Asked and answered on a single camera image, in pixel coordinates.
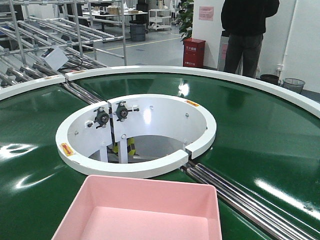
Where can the dark grey trash bin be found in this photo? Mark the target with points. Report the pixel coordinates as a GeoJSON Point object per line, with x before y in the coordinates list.
{"type": "Point", "coordinates": [137, 31]}

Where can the person in dark clothes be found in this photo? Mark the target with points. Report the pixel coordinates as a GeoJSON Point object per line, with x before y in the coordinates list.
{"type": "Point", "coordinates": [245, 21]}

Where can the metal roller rack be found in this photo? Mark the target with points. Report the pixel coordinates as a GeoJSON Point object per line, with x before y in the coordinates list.
{"type": "Point", "coordinates": [28, 28]}

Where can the steel conveyor rollers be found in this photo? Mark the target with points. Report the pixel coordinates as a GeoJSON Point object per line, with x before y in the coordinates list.
{"type": "Point", "coordinates": [262, 216]}

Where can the red fire extinguisher box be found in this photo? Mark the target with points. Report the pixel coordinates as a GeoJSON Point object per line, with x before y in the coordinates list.
{"type": "Point", "coordinates": [193, 54]}

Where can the white outer conveyor rim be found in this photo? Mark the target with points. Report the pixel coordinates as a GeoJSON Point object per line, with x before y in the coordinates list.
{"type": "Point", "coordinates": [299, 100]}

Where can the green circular conveyor belt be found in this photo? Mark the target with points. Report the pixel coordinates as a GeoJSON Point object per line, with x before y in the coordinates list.
{"type": "Point", "coordinates": [264, 145]}

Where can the pink plastic bin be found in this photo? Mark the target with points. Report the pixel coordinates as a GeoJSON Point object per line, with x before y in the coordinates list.
{"type": "Point", "coordinates": [119, 208]}

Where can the green potted plant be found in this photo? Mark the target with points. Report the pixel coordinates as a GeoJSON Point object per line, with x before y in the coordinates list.
{"type": "Point", "coordinates": [185, 19]}

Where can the white shelf cart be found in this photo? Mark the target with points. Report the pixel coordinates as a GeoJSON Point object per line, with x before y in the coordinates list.
{"type": "Point", "coordinates": [159, 19]}

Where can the black mesh waste basket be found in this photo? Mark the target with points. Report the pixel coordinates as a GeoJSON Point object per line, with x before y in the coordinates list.
{"type": "Point", "coordinates": [293, 84]}

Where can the white control box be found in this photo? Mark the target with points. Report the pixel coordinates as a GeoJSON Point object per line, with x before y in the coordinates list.
{"type": "Point", "coordinates": [54, 57]}

